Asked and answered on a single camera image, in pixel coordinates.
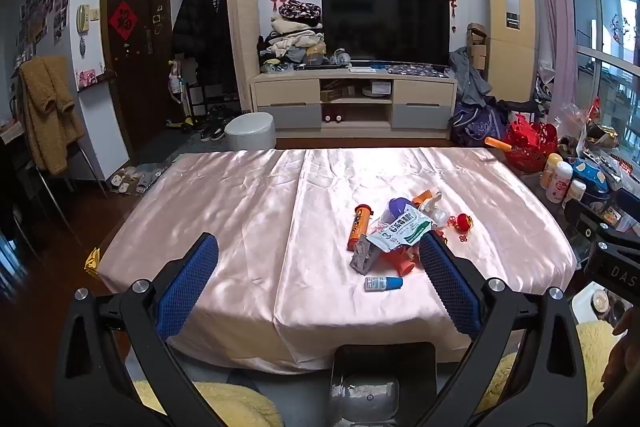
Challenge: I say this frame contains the white round stool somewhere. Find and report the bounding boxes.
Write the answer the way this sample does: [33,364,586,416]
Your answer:
[223,112,277,152]

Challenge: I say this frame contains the black shoes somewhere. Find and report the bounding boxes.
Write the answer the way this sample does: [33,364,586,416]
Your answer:
[200,104,241,142]

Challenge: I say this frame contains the white bottle pink label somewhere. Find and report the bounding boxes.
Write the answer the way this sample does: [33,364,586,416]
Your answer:
[546,161,573,202]

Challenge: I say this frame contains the person's right hand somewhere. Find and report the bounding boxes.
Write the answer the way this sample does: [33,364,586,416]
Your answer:
[595,307,640,414]

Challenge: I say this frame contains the group of house slippers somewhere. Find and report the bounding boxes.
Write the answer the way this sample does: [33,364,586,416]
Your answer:
[109,163,168,196]

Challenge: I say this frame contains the dark brown door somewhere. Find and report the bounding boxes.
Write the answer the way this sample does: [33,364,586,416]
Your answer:
[100,0,173,158]

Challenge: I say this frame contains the white green medicine packet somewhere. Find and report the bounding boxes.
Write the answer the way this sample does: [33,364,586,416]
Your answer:
[366,204,432,254]

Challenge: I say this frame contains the wall photo collage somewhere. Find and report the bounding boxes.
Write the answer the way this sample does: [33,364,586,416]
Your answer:
[19,0,71,48]

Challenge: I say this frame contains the yellow green child scooter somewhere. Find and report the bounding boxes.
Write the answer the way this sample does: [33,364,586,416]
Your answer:
[167,59,198,130]

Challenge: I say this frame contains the silver foil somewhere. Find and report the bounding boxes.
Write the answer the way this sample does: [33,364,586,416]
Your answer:
[350,241,378,275]

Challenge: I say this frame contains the beige television cabinet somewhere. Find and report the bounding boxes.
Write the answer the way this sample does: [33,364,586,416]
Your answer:
[250,68,458,138]

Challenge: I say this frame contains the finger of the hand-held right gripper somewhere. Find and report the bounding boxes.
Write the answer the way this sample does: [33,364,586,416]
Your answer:
[564,198,640,240]

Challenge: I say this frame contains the crumpled clear plastic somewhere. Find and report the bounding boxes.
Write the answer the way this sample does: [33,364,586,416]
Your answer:
[424,201,451,229]

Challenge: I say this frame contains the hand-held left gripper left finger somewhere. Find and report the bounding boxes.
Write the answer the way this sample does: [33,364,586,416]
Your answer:
[52,232,236,427]

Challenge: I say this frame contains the white bottle yellow cap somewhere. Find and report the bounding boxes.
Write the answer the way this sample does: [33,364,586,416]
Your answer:
[541,153,563,190]

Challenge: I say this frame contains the red diamond door sticker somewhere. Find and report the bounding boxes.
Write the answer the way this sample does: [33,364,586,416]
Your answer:
[108,3,139,40]

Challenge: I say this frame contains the blue patterned tin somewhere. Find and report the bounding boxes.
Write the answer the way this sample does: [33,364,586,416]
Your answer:
[570,158,611,202]

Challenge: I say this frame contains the red openwork basket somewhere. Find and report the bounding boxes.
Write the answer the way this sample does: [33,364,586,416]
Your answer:
[502,114,558,172]

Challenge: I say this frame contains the stacked cardboard boxes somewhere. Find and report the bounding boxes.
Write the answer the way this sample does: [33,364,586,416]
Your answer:
[466,23,488,70]

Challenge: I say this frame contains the small white blue-capped bottle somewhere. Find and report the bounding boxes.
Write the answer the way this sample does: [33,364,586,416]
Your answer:
[364,276,404,293]

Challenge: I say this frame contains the black flat television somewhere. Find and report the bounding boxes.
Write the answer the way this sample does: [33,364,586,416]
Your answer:
[320,0,451,68]

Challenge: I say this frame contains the yellow fleece cloth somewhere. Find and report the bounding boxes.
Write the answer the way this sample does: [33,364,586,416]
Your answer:
[131,321,626,427]

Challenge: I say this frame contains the beige standing air conditioner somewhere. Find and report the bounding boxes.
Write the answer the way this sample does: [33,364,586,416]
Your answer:
[482,0,541,105]

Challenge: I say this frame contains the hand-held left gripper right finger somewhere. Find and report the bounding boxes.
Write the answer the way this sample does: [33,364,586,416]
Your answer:
[415,232,588,427]

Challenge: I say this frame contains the dark hanging coats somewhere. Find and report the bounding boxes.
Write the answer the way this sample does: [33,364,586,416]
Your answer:
[172,0,236,100]

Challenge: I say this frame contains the brown fleece garment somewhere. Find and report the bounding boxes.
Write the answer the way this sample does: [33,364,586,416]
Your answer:
[19,55,86,175]

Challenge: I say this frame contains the black trash bin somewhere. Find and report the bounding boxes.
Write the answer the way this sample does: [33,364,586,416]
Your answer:
[327,341,438,427]

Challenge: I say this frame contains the red tassel ornament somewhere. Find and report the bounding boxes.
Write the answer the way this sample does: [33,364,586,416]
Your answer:
[447,214,475,239]

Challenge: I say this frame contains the pile of clothes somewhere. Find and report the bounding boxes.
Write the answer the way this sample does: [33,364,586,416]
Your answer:
[257,1,326,72]

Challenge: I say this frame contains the grey hanging garment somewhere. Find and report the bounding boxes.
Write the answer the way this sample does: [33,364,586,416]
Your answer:
[449,47,493,108]

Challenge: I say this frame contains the dark blue bag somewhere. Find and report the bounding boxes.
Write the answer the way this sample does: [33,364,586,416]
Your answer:
[449,99,508,148]

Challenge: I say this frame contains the orange tablet tube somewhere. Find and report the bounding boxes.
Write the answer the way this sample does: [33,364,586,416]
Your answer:
[346,203,375,252]

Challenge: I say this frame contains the large window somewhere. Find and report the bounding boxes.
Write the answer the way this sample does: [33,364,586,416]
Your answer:
[557,0,640,168]

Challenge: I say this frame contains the pink satin tablecloth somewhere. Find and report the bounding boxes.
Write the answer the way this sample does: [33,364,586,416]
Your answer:
[97,147,578,370]

